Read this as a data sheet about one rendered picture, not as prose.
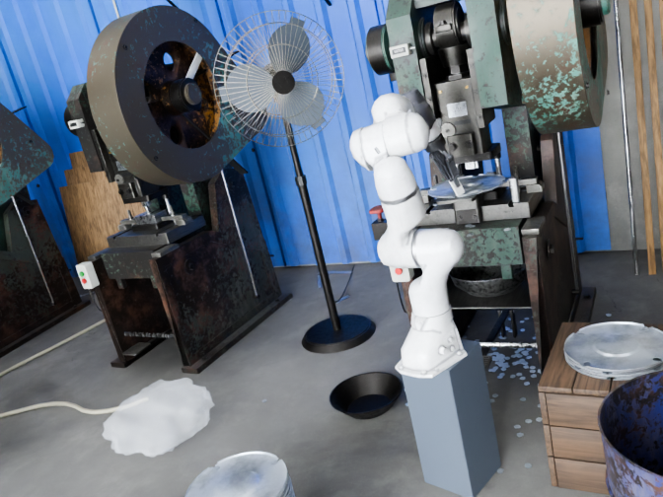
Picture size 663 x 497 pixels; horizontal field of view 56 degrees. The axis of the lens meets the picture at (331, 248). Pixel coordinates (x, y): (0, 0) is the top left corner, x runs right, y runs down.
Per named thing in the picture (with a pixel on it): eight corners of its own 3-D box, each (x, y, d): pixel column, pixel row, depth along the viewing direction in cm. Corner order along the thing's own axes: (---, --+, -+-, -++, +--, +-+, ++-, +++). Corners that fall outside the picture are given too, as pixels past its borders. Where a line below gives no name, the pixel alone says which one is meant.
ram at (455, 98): (481, 156, 229) (469, 74, 220) (442, 161, 236) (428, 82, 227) (491, 145, 243) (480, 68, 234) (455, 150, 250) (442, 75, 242)
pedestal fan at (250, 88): (385, 356, 289) (305, -4, 243) (287, 361, 307) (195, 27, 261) (428, 257, 401) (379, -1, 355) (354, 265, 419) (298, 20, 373)
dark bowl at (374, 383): (390, 432, 232) (386, 415, 230) (320, 425, 247) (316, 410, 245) (415, 388, 257) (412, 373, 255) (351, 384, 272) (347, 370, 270)
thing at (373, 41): (402, 82, 236) (390, 21, 229) (374, 88, 241) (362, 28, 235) (420, 75, 254) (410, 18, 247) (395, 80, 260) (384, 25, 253)
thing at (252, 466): (307, 479, 168) (307, 477, 168) (213, 543, 153) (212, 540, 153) (255, 441, 191) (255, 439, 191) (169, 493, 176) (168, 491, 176)
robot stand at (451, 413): (473, 500, 190) (448, 371, 177) (424, 482, 202) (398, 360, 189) (501, 465, 201) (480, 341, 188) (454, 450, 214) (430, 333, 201)
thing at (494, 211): (531, 217, 227) (529, 201, 225) (414, 226, 249) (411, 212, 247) (544, 193, 251) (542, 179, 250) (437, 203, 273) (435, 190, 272)
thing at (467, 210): (478, 233, 222) (473, 196, 218) (441, 236, 229) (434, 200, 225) (494, 211, 242) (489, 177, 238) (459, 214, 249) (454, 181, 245)
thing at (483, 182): (512, 172, 241) (512, 170, 240) (495, 193, 217) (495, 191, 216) (440, 180, 255) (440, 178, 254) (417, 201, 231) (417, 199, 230)
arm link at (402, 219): (410, 203, 162) (350, 208, 172) (437, 275, 175) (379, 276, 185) (423, 179, 170) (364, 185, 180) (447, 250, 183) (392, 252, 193)
